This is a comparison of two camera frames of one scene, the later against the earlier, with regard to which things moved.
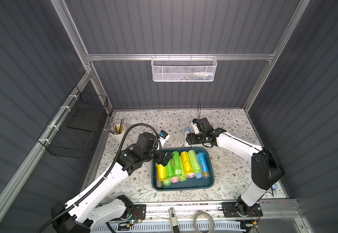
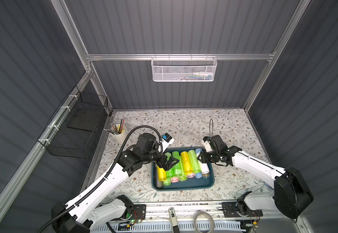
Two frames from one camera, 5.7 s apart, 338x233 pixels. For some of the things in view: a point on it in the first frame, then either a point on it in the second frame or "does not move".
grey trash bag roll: [160, 185] does not move
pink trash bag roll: [175, 179] does not move
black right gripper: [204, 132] to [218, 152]
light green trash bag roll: [194, 161] does not move
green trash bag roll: [167, 182] does not move
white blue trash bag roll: [187, 131] to [199, 175]
